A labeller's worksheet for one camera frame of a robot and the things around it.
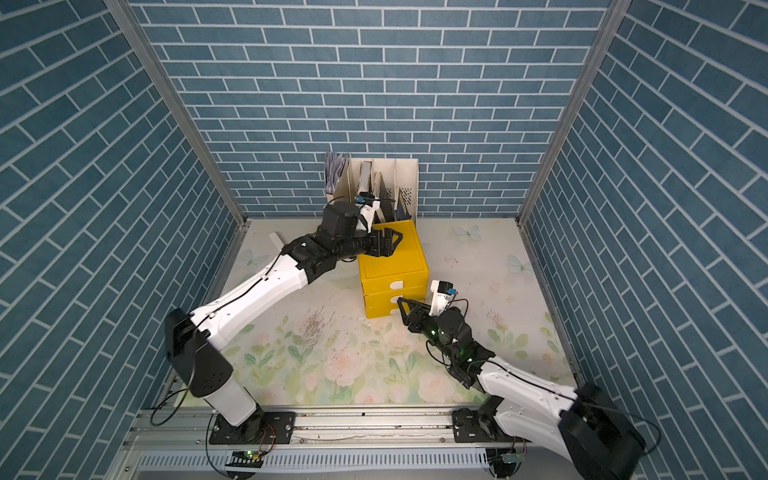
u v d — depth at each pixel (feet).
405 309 2.51
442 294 2.37
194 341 1.43
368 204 2.18
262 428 2.23
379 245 2.19
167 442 2.42
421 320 2.30
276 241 3.64
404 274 2.58
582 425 1.36
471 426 2.41
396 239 2.37
